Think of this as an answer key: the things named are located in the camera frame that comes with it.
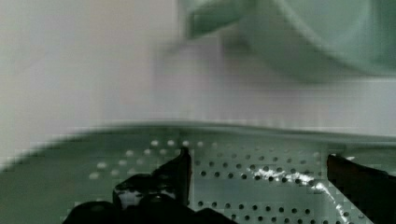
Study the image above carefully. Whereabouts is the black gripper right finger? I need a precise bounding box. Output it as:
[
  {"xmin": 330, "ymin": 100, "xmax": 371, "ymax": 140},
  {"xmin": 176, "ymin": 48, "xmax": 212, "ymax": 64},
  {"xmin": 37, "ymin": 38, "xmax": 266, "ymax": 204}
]
[{"xmin": 326, "ymin": 155, "xmax": 396, "ymax": 224}]

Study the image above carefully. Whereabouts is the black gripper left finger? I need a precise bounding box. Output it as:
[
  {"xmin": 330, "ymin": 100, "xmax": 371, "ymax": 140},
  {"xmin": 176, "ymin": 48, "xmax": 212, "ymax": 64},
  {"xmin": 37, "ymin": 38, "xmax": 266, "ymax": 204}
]
[{"xmin": 112, "ymin": 147, "xmax": 192, "ymax": 211}]

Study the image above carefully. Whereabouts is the green perforated strainer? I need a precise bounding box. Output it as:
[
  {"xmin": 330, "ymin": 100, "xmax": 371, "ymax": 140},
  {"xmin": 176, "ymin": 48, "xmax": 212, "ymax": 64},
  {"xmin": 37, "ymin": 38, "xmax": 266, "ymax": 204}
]
[{"xmin": 1, "ymin": 122, "xmax": 395, "ymax": 224}]

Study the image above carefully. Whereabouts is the green mug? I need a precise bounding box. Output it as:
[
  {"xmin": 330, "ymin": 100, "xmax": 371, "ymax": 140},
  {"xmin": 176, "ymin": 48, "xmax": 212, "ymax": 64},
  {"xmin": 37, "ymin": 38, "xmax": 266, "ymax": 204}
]
[{"xmin": 180, "ymin": 0, "xmax": 395, "ymax": 82}]

